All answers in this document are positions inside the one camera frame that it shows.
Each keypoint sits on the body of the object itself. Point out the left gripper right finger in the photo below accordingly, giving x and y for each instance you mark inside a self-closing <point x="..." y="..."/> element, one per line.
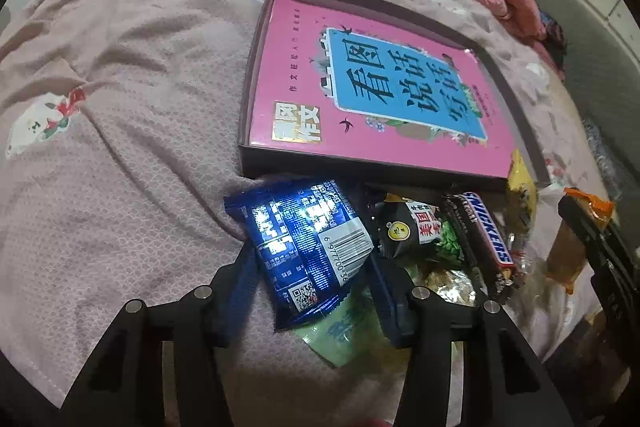
<point x="503" y="383"/>

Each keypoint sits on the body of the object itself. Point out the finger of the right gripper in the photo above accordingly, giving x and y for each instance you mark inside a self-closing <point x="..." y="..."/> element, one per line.
<point x="615" y="267"/>

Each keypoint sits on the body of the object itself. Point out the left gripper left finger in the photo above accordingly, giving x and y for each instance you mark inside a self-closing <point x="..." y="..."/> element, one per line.
<point x="150" y="357"/>

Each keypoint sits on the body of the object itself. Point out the clear nut cake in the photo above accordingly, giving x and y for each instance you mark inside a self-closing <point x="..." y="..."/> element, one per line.
<point x="454" y="286"/>

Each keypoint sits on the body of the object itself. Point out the yellow long snack bar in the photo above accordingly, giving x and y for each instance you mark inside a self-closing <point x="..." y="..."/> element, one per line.
<point x="521" y="197"/>

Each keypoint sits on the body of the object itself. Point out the Snickers bar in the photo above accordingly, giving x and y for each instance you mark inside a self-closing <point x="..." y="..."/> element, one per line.
<point x="492" y="266"/>

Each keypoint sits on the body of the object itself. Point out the green label pastry bag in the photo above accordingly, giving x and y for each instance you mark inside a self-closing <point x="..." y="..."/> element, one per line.
<point x="351" y="333"/>

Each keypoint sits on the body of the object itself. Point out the black green pea snack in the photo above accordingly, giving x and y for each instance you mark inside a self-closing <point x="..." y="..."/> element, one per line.
<point x="419" y="230"/>

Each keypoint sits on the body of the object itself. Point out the blue foil snack packet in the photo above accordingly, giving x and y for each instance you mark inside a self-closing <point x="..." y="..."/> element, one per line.
<point x="310" y="241"/>

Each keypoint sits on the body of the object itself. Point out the orange bread packet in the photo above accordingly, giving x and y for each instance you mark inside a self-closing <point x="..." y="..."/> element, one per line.
<point x="567" y="257"/>

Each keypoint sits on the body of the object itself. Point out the grey padded headboard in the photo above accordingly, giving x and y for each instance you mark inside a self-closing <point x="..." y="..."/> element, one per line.
<point x="604" y="82"/>

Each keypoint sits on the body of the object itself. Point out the dark colourful clothes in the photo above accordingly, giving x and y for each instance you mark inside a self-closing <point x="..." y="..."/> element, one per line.
<point x="555" y="43"/>

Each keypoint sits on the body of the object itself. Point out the pink patterned bed sheet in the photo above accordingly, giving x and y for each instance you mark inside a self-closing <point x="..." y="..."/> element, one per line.
<point x="119" y="141"/>

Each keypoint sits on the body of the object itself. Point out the dark shallow cardboard box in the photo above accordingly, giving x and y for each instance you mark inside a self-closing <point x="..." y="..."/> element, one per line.
<point x="257" y="162"/>

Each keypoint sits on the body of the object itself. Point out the pink and blue book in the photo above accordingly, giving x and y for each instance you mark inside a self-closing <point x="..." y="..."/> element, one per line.
<point x="334" y="84"/>

